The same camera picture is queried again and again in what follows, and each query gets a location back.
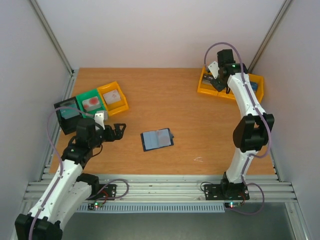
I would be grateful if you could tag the yellow bin far left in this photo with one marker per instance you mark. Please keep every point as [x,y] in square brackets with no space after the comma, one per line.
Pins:
[203,88]

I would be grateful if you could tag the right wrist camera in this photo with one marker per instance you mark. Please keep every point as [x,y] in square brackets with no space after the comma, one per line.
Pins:
[213,69]

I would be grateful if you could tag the black card stack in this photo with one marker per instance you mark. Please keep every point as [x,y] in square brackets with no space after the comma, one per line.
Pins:
[207,79]

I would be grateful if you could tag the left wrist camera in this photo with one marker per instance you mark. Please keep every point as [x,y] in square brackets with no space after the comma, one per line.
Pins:
[100,117]

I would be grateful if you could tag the left controller board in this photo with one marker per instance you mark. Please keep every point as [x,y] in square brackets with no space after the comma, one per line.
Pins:
[95,206]

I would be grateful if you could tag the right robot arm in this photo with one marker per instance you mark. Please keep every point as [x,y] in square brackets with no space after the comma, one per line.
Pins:
[254,129]

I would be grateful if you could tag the aluminium rail base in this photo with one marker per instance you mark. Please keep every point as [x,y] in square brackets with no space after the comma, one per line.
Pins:
[169,188]

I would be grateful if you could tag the blue card stack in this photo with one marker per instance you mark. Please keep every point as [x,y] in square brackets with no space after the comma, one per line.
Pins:
[254,86]

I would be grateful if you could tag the green bin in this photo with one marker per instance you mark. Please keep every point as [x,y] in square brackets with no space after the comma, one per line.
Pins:
[89,94]

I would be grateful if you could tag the black bin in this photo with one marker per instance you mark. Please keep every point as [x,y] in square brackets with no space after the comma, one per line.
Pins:
[68,126]

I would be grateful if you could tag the yellow bin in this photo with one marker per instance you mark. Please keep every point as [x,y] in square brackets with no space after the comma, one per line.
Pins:
[260,81]
[115,108]
[225,95]
[203,88]

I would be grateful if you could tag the yellow bin left side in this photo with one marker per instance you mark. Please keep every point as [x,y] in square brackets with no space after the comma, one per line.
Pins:
[115,108]

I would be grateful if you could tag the corner aluminium profile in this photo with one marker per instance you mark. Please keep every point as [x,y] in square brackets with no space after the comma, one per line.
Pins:
[47,28]
[280,15]

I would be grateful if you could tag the grey slotted cable duct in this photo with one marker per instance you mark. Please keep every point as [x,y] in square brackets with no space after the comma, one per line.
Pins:
[139,208]

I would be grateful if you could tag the yellow bin far right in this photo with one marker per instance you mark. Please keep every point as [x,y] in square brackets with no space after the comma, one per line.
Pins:
[260,81]

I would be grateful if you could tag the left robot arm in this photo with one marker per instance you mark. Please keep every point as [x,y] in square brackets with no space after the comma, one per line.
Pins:
[70,186]

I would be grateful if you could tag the controller board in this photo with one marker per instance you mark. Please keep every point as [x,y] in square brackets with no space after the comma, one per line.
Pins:
[95,206]
[232,205]

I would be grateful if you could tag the left corner aluminium profile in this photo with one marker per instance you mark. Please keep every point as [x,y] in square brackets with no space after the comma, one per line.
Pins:
[47,28]

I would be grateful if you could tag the white card stack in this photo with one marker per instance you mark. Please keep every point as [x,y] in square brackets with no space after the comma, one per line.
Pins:
[111,97]

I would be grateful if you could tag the red spot card stack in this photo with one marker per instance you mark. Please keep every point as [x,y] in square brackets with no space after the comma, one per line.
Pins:
[91,104]

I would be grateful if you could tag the right controller board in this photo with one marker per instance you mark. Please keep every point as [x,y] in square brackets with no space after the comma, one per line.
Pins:
[232,205]

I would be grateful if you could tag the yellow bin middle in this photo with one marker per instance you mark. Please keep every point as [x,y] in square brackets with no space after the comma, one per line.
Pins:
[225,95]

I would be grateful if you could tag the right corner aluminium profile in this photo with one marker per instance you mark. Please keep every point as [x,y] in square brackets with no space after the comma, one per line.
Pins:
[280,15]

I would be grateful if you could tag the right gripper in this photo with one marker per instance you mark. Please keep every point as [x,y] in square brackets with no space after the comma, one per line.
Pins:
[217,83]

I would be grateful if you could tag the teal card stack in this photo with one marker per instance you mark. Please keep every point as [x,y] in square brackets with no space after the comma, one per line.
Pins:
[67,113]

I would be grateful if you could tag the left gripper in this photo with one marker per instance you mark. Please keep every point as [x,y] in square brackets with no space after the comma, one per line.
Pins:
[118,135]

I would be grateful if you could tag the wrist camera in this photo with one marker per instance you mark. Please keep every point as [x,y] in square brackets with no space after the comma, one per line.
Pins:
[213,69]
[100,117]

